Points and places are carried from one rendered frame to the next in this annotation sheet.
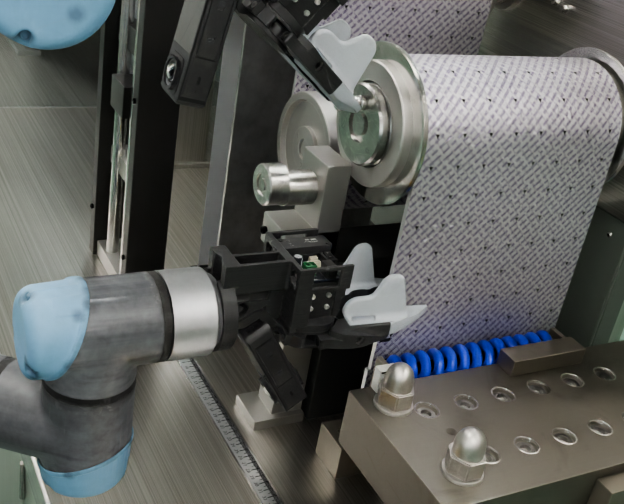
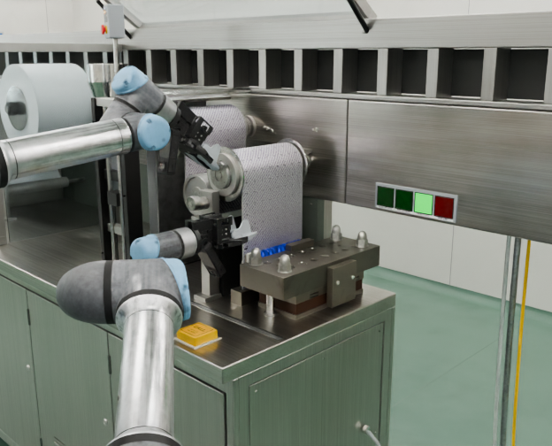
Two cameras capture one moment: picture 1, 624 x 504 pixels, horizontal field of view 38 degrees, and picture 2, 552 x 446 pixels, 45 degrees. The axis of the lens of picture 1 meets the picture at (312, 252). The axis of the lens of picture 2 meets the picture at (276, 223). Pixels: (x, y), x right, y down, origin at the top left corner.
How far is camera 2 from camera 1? 0.98 m
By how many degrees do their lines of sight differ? 18
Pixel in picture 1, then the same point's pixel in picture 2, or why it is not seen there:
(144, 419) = not seen: hidden behind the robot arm
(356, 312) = (235, 234)
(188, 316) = (187, 239)
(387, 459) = (260, 277)
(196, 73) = (171, 164)
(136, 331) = (173, 245)
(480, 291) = (272, 226)
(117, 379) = not seen: hidden behind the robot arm
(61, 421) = not seen: hidden behind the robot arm
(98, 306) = (160, 239)
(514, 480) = (302, 269)
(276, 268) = (208, 221)
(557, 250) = (294, 208)
